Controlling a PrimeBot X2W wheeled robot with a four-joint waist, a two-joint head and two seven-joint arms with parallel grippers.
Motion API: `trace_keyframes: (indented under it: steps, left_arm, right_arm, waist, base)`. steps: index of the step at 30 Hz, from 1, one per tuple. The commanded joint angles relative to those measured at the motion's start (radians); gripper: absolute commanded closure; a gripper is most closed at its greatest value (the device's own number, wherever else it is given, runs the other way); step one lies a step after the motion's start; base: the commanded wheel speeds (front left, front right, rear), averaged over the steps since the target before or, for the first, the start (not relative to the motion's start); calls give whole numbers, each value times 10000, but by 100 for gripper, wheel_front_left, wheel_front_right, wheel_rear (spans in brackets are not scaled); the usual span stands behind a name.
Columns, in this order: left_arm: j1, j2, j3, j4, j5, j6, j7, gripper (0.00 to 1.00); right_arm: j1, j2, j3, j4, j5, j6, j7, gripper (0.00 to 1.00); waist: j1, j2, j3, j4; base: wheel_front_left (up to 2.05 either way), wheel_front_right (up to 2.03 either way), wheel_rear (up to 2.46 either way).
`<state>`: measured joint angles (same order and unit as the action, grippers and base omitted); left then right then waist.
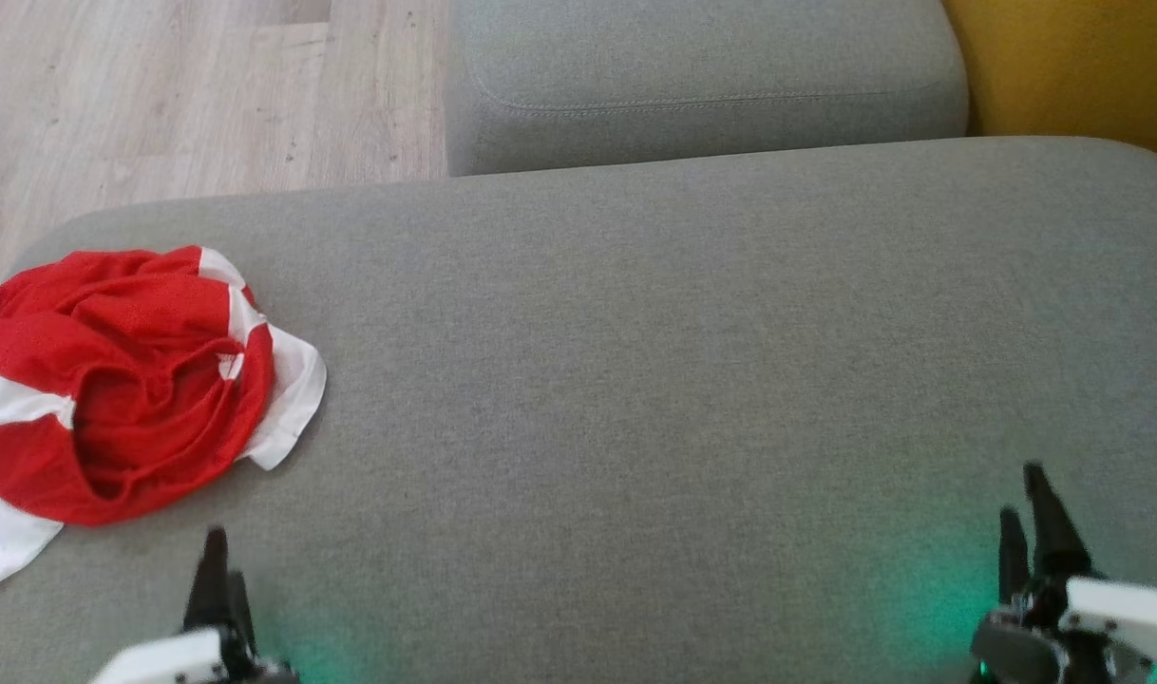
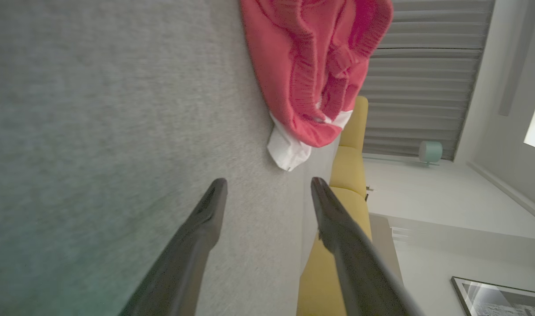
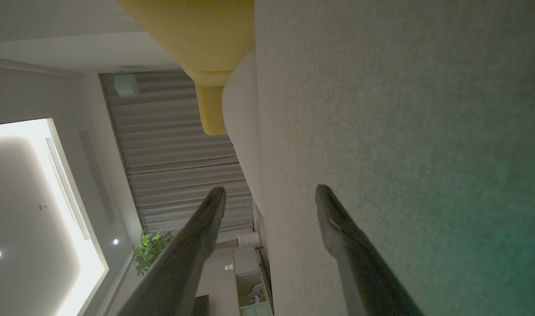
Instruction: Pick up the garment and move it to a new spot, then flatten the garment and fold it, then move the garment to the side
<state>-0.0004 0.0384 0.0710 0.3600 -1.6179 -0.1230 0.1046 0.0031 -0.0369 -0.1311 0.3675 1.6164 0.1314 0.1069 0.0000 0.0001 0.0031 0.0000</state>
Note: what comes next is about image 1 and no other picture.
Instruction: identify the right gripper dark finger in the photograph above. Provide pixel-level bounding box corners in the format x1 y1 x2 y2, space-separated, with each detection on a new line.
998 507 1032 605
1022 462 1093 583

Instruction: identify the right gripper white dark body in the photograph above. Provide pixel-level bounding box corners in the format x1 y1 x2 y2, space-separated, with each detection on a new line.
970 574 1157 684

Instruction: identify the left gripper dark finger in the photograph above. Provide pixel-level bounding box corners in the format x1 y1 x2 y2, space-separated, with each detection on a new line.
228 571 257 659
183 527 234 634

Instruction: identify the left gripper white dark body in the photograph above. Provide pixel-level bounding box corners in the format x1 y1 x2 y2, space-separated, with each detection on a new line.
89 627 300 684

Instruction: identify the red white sports shirt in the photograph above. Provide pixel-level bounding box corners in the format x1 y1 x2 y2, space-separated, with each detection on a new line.
0 245 329 588

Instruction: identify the large grey sofa seat cushion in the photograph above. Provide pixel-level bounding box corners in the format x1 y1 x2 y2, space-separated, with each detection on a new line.
0 136 1157 684

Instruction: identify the yellow sofa cushion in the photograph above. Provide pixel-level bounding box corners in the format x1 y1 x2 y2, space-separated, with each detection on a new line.
941 0 1157 170

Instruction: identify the small grey sofa cushion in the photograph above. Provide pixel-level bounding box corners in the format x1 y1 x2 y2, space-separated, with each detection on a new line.
444 0 971 178

